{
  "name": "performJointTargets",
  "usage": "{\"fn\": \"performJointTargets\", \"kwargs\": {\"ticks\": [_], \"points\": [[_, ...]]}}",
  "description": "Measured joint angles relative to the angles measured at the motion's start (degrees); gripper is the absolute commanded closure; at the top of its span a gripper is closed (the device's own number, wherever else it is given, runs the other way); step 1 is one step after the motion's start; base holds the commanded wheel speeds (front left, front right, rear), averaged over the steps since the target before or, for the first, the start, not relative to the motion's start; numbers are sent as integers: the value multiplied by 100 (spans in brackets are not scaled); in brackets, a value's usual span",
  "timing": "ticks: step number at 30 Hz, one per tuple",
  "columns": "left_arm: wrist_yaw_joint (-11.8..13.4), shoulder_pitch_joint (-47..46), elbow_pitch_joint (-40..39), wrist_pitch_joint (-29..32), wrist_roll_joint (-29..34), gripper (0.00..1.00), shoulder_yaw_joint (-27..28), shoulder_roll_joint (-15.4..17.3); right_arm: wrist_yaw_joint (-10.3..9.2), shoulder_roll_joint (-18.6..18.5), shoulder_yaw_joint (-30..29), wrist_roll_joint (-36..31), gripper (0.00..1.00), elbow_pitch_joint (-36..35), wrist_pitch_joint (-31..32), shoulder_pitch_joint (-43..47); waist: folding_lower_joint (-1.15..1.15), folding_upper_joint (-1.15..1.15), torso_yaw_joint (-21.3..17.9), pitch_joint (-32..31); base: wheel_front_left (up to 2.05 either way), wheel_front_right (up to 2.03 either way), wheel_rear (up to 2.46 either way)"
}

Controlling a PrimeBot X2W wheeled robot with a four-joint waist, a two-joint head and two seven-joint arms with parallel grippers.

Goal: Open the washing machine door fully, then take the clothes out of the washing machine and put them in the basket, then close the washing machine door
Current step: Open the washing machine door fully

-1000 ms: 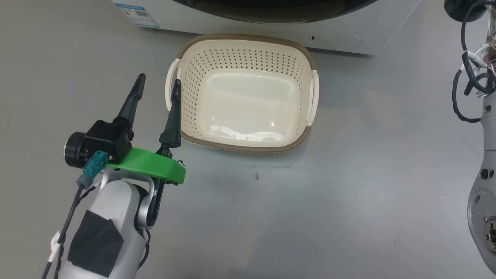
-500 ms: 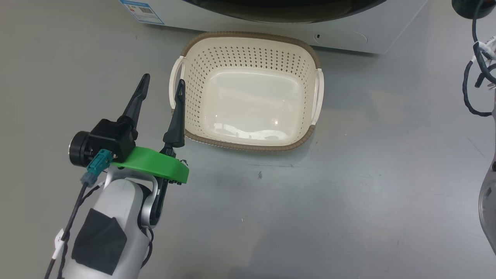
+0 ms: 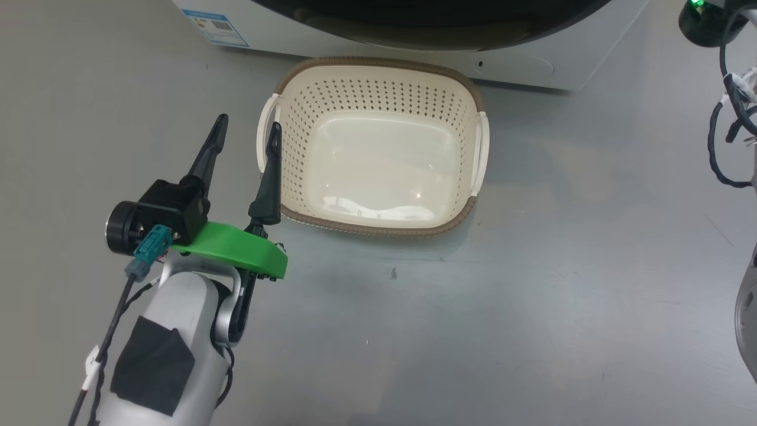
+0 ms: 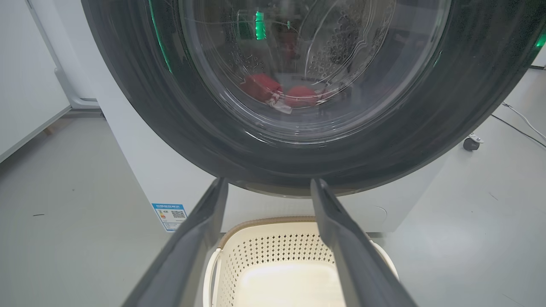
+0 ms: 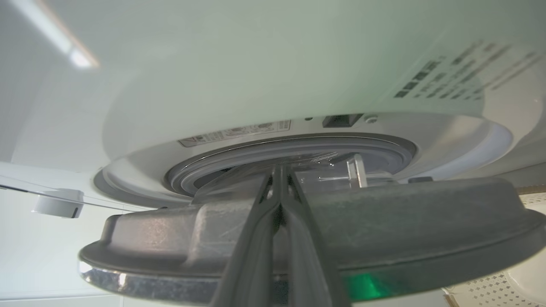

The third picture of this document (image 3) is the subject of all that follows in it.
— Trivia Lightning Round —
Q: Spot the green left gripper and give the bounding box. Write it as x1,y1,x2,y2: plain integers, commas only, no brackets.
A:
172,114,289,280

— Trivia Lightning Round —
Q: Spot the black glass washing machine door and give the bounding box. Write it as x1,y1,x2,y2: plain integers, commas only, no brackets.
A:
251,0,613,52

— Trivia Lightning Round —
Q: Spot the cream plastic laundry basket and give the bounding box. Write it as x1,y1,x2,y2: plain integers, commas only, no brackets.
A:
256,56,490,238

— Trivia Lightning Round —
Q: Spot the white washing machine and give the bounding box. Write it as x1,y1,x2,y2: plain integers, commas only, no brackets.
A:
172,0,651,92

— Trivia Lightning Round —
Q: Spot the blue energy label sticker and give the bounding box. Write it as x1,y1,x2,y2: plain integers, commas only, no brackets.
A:
182,8,250,49

